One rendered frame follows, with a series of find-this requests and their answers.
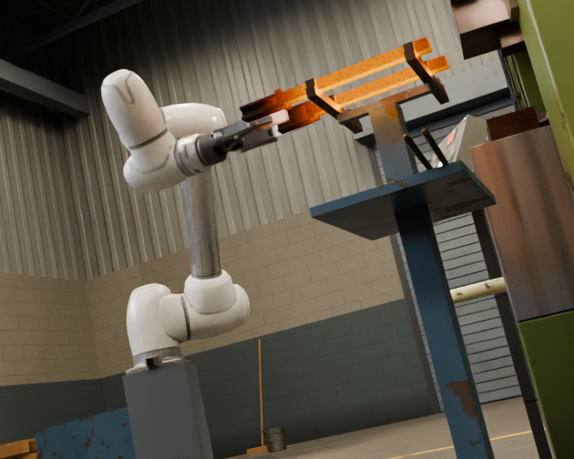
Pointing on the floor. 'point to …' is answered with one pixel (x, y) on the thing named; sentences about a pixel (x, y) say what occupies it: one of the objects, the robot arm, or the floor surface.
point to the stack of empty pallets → (12, 451)
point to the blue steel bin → (88, 438)
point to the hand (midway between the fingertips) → (282, 122)
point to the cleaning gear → (275, 441)
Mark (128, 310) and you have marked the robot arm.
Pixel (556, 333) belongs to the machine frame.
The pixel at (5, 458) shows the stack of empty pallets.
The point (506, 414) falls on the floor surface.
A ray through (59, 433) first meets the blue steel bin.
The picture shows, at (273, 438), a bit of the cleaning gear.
